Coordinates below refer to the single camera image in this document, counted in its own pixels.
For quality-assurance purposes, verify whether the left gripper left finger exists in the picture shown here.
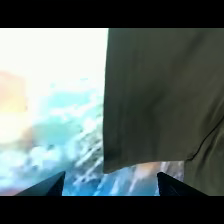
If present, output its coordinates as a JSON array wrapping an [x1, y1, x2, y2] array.
[[15, 170, 67, 197]]

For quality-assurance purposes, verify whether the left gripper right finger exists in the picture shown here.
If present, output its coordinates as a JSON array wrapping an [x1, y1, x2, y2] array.
[[156, 171, 208, 197]]

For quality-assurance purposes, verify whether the brown T-shirt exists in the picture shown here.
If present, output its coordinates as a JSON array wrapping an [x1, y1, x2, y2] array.
[[102, 27, 224, 197]]

